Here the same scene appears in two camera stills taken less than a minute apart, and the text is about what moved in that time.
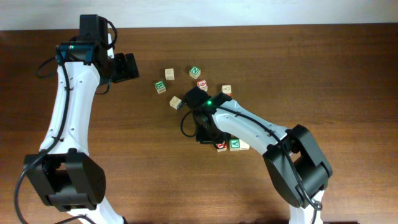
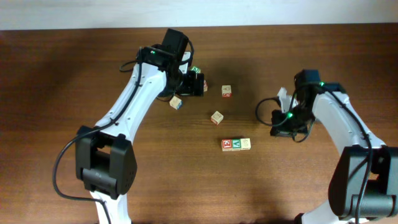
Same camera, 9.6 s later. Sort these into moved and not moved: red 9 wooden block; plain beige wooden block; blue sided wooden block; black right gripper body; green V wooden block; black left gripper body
Moved: black right gripper body; black left gripper body
Not moved: plain beige wooden block; red 9 wooden block; green V wooden block; blue sided wooden block
